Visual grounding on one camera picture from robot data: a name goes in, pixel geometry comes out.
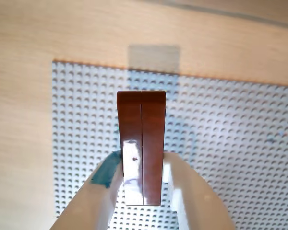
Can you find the grey studded lego baseplate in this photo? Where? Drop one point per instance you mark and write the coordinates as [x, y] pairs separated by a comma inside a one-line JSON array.
[[218, 143]]

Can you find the brown lego technic beam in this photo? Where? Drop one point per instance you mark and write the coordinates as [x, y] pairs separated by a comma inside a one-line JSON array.
[[144, 143]]

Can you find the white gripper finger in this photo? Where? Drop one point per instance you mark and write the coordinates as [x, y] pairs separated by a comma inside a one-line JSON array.
[[196, 203]]

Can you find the clear tape patch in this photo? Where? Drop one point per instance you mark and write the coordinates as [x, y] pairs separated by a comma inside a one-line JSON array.
[[153, 57]]

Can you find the white gripper finger blue mark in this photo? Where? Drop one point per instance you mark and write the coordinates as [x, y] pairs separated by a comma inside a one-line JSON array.
[[93, 198]]

